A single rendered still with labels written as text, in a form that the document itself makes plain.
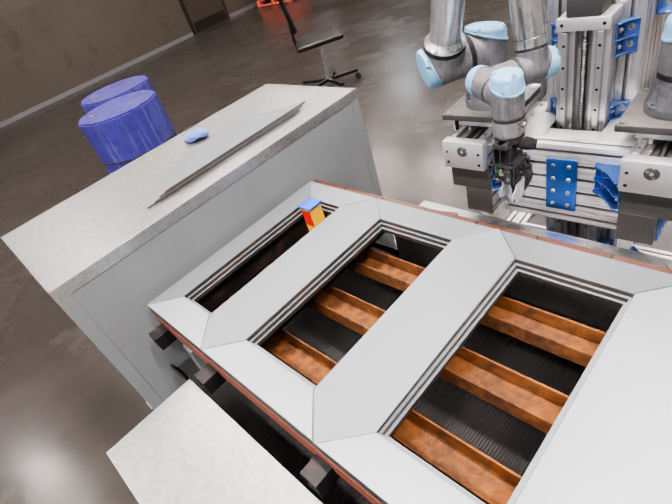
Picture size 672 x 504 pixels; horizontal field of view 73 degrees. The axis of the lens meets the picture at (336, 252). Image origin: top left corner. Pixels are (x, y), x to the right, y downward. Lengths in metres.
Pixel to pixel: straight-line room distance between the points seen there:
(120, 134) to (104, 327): 2.26
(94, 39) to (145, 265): 10.08
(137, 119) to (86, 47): 7.81
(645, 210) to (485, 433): 0.70
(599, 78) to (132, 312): 1.52
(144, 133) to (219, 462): 2.83
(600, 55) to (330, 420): 1.15
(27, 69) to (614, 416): 10.80
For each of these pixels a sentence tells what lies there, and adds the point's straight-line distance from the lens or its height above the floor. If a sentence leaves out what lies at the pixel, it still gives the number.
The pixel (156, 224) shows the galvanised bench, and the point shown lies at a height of 1.04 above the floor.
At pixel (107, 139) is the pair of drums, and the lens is 3.69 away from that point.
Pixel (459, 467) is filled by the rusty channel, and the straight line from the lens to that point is 1.09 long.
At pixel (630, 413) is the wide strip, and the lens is 0.98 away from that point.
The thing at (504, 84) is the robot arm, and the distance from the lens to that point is 1.14.
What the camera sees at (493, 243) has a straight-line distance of 1.28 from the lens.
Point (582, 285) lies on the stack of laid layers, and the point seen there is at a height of 0.84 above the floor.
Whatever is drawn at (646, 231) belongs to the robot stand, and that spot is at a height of 0.77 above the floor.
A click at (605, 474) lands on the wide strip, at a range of 0.91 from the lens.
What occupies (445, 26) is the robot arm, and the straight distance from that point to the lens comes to 1.36.
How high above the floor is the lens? 1.67
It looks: 37 degrees down
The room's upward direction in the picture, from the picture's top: 19 degrees counter-clockwise
